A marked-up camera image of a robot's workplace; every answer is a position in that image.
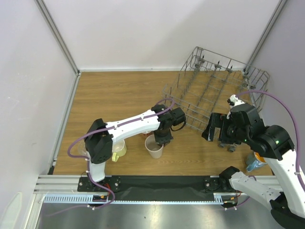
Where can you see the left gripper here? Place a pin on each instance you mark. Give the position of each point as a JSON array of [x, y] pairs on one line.
[[165, 140]]

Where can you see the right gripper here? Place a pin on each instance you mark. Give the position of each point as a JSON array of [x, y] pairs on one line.
[[222, 131]]

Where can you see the beige plastic cup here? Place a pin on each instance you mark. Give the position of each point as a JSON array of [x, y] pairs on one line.
[[155, 150]]

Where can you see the clear plastic cup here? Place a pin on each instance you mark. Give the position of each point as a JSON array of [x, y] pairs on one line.
[[82, 149]]

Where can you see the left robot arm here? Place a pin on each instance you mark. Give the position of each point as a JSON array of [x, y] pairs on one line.
[[102, 136]]

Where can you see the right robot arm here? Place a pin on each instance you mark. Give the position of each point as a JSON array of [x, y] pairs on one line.
[[274, 145]]

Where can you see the pink patterned mug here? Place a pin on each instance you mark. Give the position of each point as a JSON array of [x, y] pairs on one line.
[[146, 133]]

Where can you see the yellow mug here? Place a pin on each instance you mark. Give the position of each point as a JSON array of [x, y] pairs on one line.
[[119, 149]]

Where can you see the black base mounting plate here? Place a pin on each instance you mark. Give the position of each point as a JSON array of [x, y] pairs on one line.
[[205, 184]]

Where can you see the blue mug orange inside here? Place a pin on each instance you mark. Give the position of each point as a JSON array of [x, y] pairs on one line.
[[254, 161]]

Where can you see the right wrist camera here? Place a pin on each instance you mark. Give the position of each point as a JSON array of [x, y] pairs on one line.
[[234, 101]]

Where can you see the grey wire dish rack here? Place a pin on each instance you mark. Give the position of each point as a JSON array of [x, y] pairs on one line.
[[205, 82]]

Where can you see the grey cable duct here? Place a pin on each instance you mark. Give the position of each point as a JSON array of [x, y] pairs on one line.
[[207, 198]]

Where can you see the right aluminium frame post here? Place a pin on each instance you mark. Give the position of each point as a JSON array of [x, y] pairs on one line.
[[266, 32]]

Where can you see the aluminium frame post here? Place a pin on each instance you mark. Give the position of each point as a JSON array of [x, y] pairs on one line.
[[57, 34], [266, 32]]

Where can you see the left aluminium frame post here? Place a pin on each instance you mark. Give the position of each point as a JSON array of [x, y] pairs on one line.
[[57, 34]]

